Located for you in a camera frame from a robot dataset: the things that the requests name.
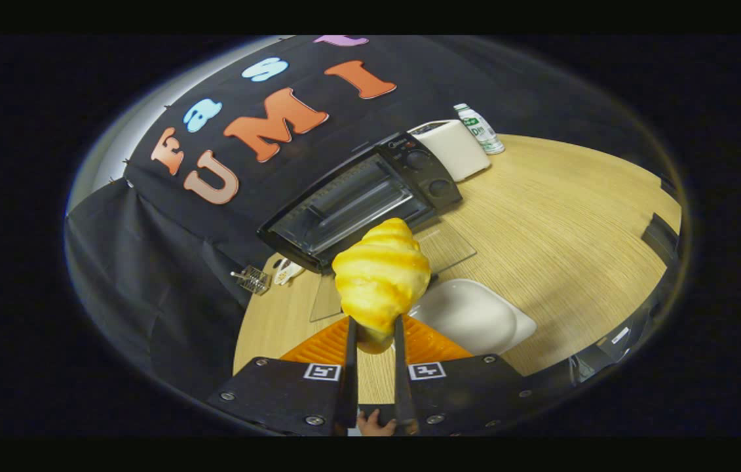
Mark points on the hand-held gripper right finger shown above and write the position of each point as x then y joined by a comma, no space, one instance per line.
403,380

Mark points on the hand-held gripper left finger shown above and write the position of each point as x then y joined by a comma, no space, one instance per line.
350,380

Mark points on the yellow croissant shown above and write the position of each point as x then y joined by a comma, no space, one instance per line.
380,275

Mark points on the black toaster oven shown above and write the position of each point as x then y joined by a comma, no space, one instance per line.
357,203

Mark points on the white toaster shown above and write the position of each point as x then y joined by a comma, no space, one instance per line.
455,149

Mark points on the white plate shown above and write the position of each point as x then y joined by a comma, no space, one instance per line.
468,314

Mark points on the small patterned white dish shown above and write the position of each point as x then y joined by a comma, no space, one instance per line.
288,271

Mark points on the white bottle with green label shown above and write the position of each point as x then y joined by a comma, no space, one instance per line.
480,130

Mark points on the black chair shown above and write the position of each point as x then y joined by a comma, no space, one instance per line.
662,237

